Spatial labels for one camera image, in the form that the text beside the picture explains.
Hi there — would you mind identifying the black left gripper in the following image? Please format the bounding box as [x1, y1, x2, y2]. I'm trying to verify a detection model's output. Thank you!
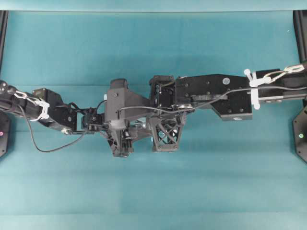
[82, 88, 150, 157]

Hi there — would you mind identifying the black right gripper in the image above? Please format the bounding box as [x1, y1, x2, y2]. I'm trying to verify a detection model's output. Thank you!
[148, 74, 187, 153]

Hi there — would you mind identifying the silver zip bag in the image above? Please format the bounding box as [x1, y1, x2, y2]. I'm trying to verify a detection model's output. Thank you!
[129, 120, 152, 141]

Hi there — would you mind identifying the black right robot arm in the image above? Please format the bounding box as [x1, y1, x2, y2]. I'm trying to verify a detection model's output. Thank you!
[149, 63, 307, 151]

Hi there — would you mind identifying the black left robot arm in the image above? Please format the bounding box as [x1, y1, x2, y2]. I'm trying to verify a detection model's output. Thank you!
[0, 79, 152, 157]

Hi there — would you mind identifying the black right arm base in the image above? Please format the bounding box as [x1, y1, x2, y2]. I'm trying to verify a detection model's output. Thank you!
[292, 106, 307, 162]

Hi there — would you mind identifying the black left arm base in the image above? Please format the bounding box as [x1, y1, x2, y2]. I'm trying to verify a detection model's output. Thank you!
[0, 112, 11, 157]

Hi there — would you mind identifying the teal table cloth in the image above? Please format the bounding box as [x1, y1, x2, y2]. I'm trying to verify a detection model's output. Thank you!
[0, 11, 307, 230]

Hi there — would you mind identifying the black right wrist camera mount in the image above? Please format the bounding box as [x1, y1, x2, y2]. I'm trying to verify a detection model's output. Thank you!
[149, 112, 187, 152]

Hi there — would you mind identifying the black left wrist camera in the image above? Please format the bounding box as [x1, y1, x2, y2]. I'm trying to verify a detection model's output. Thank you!
[110, 78, 128, 89]

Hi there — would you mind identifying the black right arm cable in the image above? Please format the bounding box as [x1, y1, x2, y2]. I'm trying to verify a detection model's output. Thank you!
[117, 86, 307, 113]

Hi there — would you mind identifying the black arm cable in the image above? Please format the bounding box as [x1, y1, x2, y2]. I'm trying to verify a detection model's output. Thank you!
[18, 100, 108, 153]
[117, 86, 307, 113]

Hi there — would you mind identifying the white cable tie left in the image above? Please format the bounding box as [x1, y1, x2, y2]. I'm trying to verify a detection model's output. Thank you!
[14, 91, 50, 122]

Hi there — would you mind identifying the white cable tie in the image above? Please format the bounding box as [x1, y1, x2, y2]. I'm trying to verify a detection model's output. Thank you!
[244, 69, 271, 110]
[14, 91, 50, 122]

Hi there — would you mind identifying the white cable tie right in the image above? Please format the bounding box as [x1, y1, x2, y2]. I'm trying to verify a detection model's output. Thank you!
[244, 69, 271, 110]

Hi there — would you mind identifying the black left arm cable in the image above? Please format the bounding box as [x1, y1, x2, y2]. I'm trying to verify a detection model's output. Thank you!
[18, 100, 108, 153]

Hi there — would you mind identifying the black aluminium frame rail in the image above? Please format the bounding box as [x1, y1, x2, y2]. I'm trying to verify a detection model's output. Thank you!
[293, 10, 307, 62]

